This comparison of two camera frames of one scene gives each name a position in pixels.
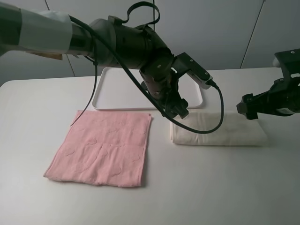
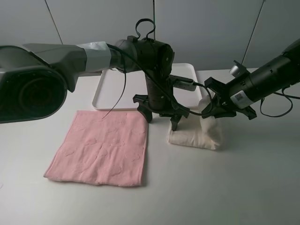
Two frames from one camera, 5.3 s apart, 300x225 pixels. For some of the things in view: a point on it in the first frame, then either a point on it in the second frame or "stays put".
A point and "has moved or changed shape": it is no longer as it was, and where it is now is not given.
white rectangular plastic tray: (118, 90) stays put
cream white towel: (236, 130) has moved or changed shape
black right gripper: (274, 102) → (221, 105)
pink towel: (103, 148) stays put
